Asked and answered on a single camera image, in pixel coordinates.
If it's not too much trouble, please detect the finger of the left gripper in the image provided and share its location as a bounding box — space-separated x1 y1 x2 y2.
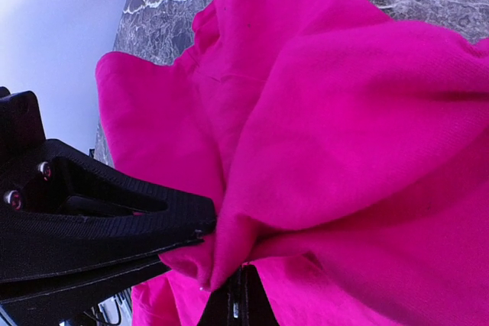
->
1 256 170 325

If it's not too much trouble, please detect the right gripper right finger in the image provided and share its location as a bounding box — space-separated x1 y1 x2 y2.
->
241 265 277 326

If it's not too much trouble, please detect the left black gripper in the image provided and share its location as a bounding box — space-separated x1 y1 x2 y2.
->
1 87 216 282

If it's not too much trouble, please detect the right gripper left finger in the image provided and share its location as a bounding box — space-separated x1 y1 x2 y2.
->
198 268 241 326

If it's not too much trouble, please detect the red t-shirt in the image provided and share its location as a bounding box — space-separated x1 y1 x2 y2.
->
96 0 488 325

